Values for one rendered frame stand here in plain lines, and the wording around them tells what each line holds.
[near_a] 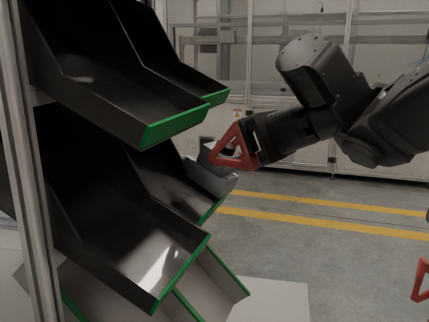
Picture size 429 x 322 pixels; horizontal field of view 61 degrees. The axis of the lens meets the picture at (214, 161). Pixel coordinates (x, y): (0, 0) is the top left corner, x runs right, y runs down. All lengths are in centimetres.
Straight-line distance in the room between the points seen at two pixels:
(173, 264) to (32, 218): 16
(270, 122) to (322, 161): 380
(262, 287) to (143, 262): 58
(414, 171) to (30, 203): 418
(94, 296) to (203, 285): 22
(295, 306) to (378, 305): 157
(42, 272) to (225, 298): 38
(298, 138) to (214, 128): 394
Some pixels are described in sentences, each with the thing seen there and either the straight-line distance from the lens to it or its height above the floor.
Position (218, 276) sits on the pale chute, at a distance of 68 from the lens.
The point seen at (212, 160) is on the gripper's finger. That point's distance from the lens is 51.
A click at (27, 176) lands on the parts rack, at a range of 35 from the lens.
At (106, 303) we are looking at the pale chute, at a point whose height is 112.
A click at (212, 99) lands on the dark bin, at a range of 49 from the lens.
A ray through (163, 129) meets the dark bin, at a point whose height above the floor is 136.
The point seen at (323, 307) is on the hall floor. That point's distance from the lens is 234.
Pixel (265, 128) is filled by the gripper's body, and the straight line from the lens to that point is 47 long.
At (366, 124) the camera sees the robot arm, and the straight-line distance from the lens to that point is 38.
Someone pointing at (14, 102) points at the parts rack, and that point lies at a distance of 33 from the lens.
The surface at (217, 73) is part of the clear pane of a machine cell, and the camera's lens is 429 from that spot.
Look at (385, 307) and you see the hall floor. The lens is 246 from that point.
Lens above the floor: 143
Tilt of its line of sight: 17 degrees down
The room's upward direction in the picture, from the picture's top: straight up
